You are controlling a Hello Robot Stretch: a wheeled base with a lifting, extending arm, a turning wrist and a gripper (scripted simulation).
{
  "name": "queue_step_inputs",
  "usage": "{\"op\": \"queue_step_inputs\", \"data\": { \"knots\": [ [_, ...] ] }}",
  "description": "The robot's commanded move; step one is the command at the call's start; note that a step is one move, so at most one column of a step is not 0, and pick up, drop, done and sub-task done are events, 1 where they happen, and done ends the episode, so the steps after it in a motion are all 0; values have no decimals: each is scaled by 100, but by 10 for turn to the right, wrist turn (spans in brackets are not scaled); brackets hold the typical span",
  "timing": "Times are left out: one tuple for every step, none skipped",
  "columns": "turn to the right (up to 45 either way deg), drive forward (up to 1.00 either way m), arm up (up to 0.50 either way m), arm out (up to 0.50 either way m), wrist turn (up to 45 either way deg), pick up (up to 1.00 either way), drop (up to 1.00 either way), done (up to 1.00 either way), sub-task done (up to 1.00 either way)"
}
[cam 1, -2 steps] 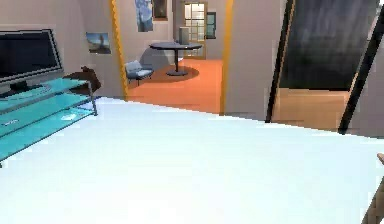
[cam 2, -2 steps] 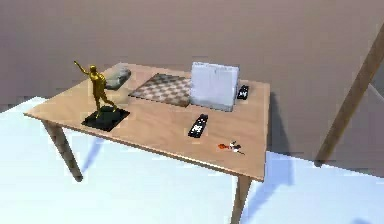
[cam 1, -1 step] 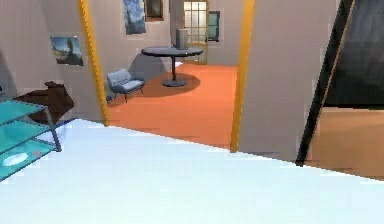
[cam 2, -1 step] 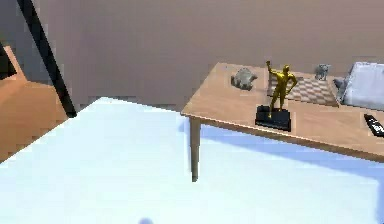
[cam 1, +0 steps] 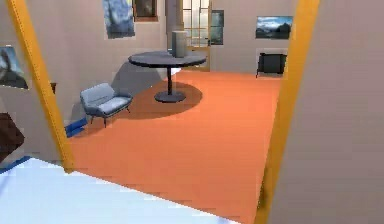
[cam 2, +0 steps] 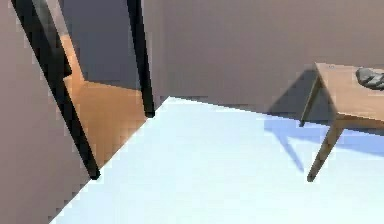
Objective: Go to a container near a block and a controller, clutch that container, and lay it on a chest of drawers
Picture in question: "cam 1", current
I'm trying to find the grey box-shaped container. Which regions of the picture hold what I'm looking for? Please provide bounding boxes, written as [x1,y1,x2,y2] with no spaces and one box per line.
[171,30,188,59]

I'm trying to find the round dark grey table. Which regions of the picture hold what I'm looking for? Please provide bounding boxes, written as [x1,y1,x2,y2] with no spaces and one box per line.
[128,50,208,104]

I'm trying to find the yellow framed glass door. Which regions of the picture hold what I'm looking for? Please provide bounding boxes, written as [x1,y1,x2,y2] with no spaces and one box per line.
[181,0,213,72]

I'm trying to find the grey two-seat sofa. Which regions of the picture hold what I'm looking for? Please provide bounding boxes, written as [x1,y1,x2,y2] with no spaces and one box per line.
[79,82,134,129]

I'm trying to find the black low cabinet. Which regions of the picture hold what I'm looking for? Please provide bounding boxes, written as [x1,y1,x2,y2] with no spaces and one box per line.
[255,52,288,79]

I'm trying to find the brown framed window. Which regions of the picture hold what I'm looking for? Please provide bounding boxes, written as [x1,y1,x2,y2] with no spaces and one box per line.
[132,0,159,23]

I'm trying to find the dark brown furniture piece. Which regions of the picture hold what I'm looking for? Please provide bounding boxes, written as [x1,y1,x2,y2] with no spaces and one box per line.
[0,112,26,164]

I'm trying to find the dark teal wall picture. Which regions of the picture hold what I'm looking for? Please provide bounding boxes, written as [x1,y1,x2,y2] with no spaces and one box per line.
[210,9,225,46]

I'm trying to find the mountain landscape wall picture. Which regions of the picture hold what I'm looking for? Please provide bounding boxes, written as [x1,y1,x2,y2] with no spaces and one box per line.
[255,15,294,41]

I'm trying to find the yellow door frame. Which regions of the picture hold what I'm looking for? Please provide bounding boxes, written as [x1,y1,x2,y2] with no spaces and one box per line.
[6,0,322,224]

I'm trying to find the dark grey wall picture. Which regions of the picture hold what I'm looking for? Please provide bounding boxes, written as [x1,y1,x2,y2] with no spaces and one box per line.
[0,45,29,90]

